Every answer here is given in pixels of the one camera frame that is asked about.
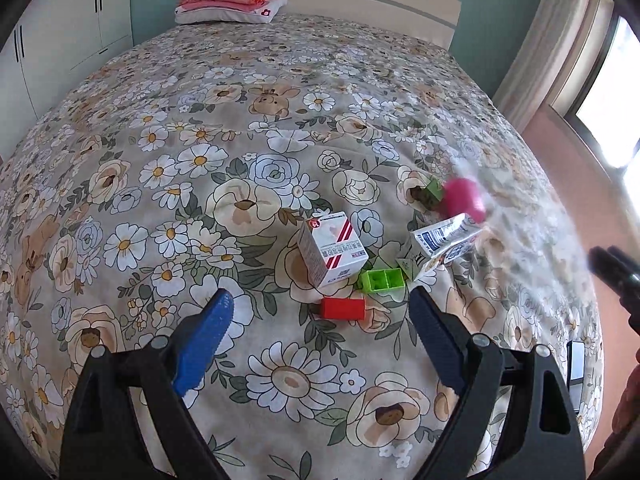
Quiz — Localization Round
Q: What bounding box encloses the beige curtain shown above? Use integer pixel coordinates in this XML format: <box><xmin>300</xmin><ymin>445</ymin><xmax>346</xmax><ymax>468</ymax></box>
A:
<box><xmin>492</xmin><ymin>0</ymin><xmax>616</xmax><ymax>133</ymax></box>

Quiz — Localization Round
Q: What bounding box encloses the white and blue carton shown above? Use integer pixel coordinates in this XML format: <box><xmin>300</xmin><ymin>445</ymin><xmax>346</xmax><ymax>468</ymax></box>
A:
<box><xmin>410</xmin><ymin>213</ymin><xmax>483</xmax><ymax>281</ymax></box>

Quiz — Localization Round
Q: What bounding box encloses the pink round object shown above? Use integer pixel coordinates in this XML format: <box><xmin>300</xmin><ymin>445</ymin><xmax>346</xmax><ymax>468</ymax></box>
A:
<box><xmin>441</xmin><ymin>177</ymin><xmax>486</xmax><ymax>223</ymax></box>

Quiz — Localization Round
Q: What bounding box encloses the white wardrobe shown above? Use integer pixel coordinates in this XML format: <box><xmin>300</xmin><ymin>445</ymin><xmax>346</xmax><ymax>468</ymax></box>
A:
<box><xmin>0</xmin><ymin>0</ymin><xmax>135</xmax><ymax>121</ymax></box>

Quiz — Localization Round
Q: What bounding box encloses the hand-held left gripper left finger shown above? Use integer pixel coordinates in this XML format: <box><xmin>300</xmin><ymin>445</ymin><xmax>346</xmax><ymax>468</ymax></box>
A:
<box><xmin>59</xmin><ymin>287</ymin><xmax>236</xmax><ymax>480</ymax></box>

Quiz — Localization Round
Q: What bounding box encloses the white box with red stripes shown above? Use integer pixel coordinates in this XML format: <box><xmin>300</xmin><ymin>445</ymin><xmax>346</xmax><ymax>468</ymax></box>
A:
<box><xmin>298</xmin><ymin>211</ymin><xmax>370</xmax><ymax>289</ymax></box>

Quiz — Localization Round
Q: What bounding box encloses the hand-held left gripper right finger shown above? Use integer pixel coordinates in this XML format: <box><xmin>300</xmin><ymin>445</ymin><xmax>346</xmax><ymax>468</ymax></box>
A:
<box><xmin>409</xmin><ymin>286</ymin><xmax>587</xmax><ymax>480</ymax></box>

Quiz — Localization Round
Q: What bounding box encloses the window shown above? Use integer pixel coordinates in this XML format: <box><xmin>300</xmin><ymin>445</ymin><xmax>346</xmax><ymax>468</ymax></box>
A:
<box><xmin>550</xmin><ymin>15</ymin><xmax>640</xmax><ymax>181</ymax></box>

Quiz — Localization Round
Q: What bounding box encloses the dark green box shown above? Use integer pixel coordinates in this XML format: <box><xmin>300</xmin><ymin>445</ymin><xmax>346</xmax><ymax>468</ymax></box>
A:
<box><xmin>417</xmin><ymin>178</ymin><xmax>446</xmax><ymax>208</ymax></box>

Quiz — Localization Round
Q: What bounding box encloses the green plastic block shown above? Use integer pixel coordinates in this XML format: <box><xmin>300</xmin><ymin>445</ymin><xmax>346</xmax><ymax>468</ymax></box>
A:
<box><xmin>356</xmin><ymin>267</ymin><xmax>405</xmax><ymax>293</ymax></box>

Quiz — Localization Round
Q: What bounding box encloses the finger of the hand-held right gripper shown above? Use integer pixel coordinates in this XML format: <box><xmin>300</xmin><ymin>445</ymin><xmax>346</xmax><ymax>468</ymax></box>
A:
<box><xmin>588</xmin><ymin>245</ymin><xmax>640</xmax><ymax>306</ymax></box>

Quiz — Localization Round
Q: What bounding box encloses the bed with floral sheet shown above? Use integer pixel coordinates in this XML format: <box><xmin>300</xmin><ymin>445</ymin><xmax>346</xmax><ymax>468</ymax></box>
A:
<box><xmin>0</xmin><ymin>12</ymin><xmax>606</xmax><ymax>480</ymax></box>

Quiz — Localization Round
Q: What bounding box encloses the black smartphone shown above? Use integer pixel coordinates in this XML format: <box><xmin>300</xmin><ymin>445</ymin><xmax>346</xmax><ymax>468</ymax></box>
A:
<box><xmin>567</xmin><ymin>341</ymin><xmax>586</xmax><ymax>386</ymax></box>

